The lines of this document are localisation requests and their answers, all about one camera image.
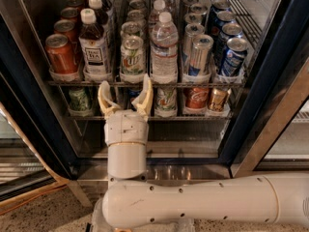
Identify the glass fridge door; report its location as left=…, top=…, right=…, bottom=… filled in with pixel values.
left=226, top=0, right=309, bottom=177

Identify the blue pepsi can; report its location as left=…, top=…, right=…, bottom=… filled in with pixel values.
left=214, top=22, right=243, bottom=65
left=211, top=11, right=236, bottom=37
left=219, top=38, right=248, bottom=77

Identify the pepsi can lower shelf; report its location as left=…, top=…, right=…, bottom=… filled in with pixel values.
left=127, top=88, right=141, bottom=110

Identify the front silver energy drink can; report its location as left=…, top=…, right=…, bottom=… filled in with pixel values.
left=188, top=34, right=213, bottom=76

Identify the front blue pepsi can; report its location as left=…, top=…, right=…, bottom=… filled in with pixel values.
left=219, top=38, right=248, bottom=77

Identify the orange soda can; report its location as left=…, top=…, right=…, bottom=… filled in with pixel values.
left=60, top=7, right=78, bottom=23
left=45, top=34, right=77, bottom=74
left=54, top=19, right=78, bottom=43

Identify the front tea bottle white cap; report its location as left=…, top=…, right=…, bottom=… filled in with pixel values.
left=79, top=9, right=110, bottom=74

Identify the silver energy drink can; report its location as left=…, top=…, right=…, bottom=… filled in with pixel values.
left=188, top=34, right=213, bottom=76
left=182, top=23, right=205, bottom=69

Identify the top wire shelf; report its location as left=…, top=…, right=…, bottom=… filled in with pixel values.
left=47, top=80, right=244, bottom=88

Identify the lower wire shelf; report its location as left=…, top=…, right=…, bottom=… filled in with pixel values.
left=68, top=114, right=232, bottom=121

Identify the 7up can top shelf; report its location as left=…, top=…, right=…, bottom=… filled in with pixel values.
left=121, top=36, right=146, bottom=75

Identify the gold brown can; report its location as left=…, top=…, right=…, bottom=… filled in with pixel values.
left=208, top=88, right=230, bottom=112

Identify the green can lower shelf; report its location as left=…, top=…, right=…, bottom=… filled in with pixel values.
left=69, top=87, right=91, bottom=111

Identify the clear plastic bin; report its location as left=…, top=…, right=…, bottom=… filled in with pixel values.
left=86, top=199, right=196, bottom=232

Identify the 7up can shelf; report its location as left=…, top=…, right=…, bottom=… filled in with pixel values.
left=155, top=88, right=177, bottom=111
left=121, top=36, right=146, bottom=75

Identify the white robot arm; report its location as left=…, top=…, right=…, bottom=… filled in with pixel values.
left=98, top=75, right=309, bottom=229

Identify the front orange soda can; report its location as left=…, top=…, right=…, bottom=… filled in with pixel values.
left=45, top=34, right=77, bottom=74

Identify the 7up can lower shelf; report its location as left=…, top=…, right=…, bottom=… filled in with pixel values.
left=155, top=88, right=177, bottom=111

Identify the wire shelf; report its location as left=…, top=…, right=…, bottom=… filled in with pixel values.
left=68, top=114, right=232, bottom=121
left=47, top=80, right=244, bottom=88

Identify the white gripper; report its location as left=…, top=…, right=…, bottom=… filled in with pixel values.
left=98, top=74, right=154, bottom=146

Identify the red coca-cola can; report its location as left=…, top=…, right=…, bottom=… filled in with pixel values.
left=184, top=87, right=209, bottom=109

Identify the front clear water bottle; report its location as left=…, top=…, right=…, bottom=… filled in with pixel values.
left=151, top=12, right=179, bottom=77

